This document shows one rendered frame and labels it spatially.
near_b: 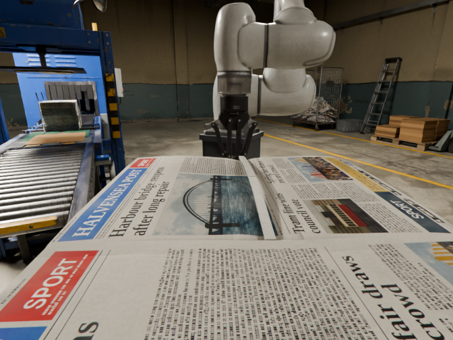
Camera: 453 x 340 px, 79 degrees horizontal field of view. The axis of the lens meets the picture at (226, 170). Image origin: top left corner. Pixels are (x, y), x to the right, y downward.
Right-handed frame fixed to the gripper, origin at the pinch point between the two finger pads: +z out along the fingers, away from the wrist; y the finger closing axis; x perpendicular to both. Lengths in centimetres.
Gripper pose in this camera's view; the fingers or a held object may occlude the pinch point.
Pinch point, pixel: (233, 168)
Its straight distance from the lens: 78.3
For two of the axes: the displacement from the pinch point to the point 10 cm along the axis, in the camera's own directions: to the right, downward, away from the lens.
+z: 0.0, 9.6, 2.9
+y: 10.0, -0.1, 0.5
